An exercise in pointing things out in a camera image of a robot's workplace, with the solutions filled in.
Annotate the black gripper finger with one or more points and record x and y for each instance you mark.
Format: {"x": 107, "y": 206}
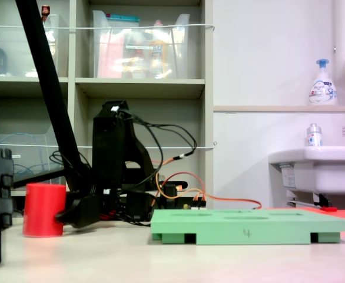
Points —
{"x": 68, "y": 216}
{"x": 72, "y": 196}

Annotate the red cylinder block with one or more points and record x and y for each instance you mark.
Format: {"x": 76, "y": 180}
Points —
{"x": 41, "y": 212}

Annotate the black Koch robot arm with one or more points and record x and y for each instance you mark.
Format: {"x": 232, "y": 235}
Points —
{"x": 110, "y": 147}

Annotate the thin black tripod strut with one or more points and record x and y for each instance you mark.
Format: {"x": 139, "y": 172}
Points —
{"x": 37, "y": 177}

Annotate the clear plastic file box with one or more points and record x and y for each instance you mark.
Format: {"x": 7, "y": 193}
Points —
{"x": 28, "y": 156}

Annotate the thick black tripod leg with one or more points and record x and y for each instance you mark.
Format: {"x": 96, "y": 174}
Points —
{"x": 49, "y": 82}

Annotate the beige shelf unit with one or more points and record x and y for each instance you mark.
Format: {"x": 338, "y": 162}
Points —
{"x": 140, "y": 84}

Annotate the pink packet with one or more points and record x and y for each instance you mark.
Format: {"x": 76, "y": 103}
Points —
{"x": 109, "y": 56}

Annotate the clear plastic storage bin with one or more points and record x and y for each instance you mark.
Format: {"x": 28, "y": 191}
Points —
{"x": 137, "y": 62}
{"x": 19, "y": 59}

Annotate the orange label bottle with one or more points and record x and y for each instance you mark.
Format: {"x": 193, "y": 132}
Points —
{"x": 158, "y": 56}

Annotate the teal topped plastic bag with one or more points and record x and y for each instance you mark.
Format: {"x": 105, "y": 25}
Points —
{"x": 122, "y": 20}

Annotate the brown bottle red cap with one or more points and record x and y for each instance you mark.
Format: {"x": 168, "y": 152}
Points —
{"x": 45, "y": 11}

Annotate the green shape sorting board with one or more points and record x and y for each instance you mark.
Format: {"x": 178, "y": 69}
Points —
{"x": 278, "y": 230}

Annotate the small clear sanitizer bottle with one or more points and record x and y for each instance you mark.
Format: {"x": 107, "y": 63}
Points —
{"x": 313, "y": 137}

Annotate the white ceramic sink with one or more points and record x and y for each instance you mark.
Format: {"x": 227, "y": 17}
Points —
{"x": 331, "y": 171}

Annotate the white foam soap dispenser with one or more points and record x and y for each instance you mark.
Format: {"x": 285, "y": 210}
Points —
{"x": 322, "y": 88}

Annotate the black sink bracket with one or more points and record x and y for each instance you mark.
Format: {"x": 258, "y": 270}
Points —
{"x": 322, "y": 200}

